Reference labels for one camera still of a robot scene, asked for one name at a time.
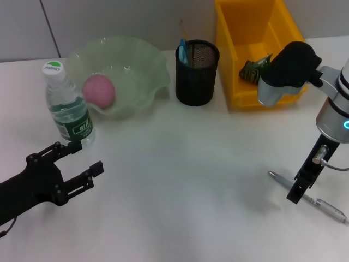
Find green plastic wrapper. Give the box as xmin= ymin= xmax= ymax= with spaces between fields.
xmin=239 ymin=52 xmax=274 ymax=86

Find yellow plastic bin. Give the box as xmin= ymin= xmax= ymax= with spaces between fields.
xmin=214 ymin=0 xmax=312 ymax=111

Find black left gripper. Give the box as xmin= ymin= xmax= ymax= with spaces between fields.
xmin=0 ymin=139 xmax=105 ymax=227

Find blue scissors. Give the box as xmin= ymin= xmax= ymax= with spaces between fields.
xmin=178 ymin=38 xmax=192 ymax=67

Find right gripper cable with connector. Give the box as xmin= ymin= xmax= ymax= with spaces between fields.
xmin=312 ymin=145 xmax=349 ymax=172

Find clear green-label water bottle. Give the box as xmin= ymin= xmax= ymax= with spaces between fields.
xmin=41 ymin=61 xmax=97 ymax=148

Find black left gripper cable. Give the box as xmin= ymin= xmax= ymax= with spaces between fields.
xmin=0 ymin=217 xmax=19 ymax=237

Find transparent plastic ruler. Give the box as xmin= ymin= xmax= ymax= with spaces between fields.
xmin=178 ymin=19 xmax=190 ymax=44

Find pink peach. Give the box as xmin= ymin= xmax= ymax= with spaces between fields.
xmin=82 ymin=75 xmax=117 ymax=110

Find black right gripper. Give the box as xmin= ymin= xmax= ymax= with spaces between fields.
xmin=286 ymin=134 xmax=341 ymax=205

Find black mesh pen holder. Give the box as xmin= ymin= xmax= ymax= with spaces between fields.
xmin=174 ymin=39 xmax=220 ymax=107

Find silver white pen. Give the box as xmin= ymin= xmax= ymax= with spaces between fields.
xmin=267 ymin=170 xmax=349 ymax=225

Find green glass fruit bowl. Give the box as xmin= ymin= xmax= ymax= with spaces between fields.
xmin=65 ymin=36 xmax=171 ymax=121

